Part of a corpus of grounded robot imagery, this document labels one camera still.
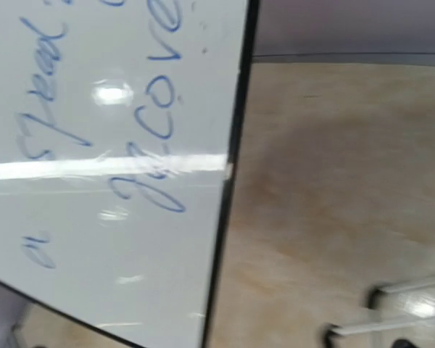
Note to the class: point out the white whiteboard black frame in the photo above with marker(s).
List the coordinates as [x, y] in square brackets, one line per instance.
[120, 125]

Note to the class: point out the black wire easel stand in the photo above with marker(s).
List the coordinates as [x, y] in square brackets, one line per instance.
[400, 314]

